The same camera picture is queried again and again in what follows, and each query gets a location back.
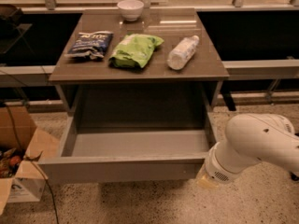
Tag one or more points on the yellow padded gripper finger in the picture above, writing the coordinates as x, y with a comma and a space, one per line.
204, 180

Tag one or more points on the grey top drawer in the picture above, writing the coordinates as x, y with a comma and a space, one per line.
129, 133

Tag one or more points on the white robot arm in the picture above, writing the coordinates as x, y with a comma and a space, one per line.
250, 139

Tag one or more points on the grey drawer cabinet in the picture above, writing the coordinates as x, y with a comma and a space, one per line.
163, 44

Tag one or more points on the black power adapter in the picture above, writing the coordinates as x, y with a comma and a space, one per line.
294, 177

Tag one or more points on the green chip bag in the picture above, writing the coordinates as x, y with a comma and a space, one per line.
135, 50

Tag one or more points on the blue chip bag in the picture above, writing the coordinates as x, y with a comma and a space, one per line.
90, 45

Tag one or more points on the white ceramic bowl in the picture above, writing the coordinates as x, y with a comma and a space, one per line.
130, 10

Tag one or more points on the cardboard box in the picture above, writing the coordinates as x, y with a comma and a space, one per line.
18, 130

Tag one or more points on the items inside cardboard box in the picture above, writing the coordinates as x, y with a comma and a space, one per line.
10, 161

